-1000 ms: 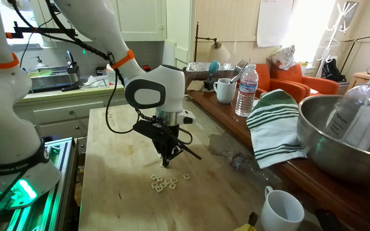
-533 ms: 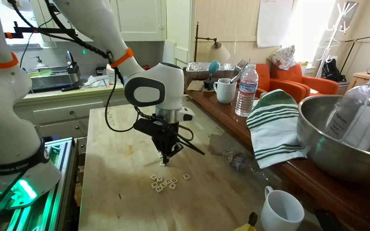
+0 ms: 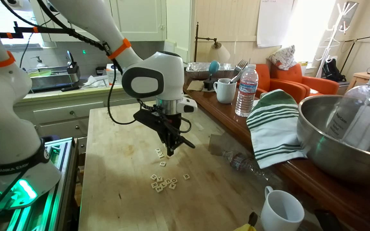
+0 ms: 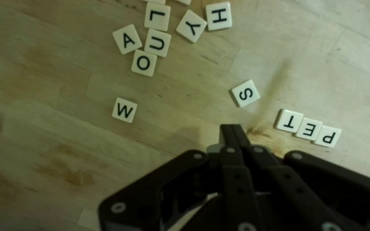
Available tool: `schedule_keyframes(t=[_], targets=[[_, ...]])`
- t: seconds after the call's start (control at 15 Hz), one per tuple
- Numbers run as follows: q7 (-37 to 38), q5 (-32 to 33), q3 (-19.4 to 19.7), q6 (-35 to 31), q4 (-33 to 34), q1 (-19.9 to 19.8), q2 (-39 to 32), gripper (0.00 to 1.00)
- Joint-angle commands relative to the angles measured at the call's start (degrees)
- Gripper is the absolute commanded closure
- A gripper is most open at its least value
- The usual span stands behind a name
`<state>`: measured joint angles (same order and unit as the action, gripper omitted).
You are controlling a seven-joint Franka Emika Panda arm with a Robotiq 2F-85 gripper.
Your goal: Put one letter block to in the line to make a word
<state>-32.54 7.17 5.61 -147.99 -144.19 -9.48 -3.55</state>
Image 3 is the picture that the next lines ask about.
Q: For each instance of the patterned white pillow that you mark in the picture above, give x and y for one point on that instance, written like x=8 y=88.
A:
x=284 y=58

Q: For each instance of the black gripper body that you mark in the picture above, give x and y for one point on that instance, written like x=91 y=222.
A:
x=170 y=129

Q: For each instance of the white coat rack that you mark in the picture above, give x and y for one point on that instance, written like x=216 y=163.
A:
x=341 y=17

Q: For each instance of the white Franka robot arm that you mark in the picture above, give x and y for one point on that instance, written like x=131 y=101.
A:
x=5 y=111

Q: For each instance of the white canister blue label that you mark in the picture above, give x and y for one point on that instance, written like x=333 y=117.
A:
x=109 y=75

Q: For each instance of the black kitchen faucet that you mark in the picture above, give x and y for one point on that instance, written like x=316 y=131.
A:
x=72 y=71

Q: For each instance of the white ceramic mug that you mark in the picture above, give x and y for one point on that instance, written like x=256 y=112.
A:
x=224 y=92
x=279 y=219

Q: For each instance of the brown paper sheet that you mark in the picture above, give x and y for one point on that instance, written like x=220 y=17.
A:
x=196 y=86

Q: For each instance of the round wooden side table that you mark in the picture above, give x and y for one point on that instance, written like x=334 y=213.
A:
x=360 y=79

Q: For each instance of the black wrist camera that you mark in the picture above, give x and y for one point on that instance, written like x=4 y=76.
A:
x=147 y=117

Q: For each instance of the clear plastic water bottle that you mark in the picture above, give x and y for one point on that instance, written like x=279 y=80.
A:
x=246 y=92

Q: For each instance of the clear plastic container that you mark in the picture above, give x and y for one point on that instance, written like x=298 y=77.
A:
x=198 y=67

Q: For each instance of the crumpled white cloth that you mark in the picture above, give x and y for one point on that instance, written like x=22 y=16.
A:
x=95 y=81

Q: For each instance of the metal spoon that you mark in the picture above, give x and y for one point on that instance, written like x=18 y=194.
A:
x=235 y=77

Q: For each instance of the orange armchair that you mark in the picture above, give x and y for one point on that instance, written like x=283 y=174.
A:
x=296 y=84

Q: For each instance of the teal measuring scoop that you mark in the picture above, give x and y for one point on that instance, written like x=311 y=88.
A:
x=214 y=67

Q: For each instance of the floor lamp white shade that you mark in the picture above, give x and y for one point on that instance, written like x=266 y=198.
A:
x=219 y=53

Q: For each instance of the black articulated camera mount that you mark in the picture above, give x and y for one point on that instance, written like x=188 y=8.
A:
x=20 y=31

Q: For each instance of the black bag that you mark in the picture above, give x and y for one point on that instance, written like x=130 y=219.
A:
x=332 y=71

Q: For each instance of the stainless steel mixing bowl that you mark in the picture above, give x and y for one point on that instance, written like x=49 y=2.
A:
x=321 y=158

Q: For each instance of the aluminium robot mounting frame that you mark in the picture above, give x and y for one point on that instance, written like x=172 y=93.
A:
x=54 y=201

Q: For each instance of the dark brown wooden table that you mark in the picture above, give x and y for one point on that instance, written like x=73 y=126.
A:
x=365 y=206

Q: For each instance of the black block base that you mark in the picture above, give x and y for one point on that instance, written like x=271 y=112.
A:
x=210 y=84

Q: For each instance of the small soap dispenser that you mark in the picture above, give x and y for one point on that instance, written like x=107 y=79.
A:
x=40 y=65

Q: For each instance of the clear pump dispenser bottle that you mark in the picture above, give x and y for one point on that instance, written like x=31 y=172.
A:
x=365 y=116

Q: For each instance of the green striped white towel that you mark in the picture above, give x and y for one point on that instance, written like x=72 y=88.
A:
x=275 y=129

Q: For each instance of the white wall cabinet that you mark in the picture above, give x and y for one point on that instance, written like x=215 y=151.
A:
x=148 y=20

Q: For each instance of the grey metal sink basin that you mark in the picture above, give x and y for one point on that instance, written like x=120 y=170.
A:
x=50 y=81

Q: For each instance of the crushed clear plastic bottle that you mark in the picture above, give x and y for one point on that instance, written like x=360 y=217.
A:
x=238 y=162

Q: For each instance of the white wall poster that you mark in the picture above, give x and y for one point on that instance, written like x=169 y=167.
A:
x=275 y=21

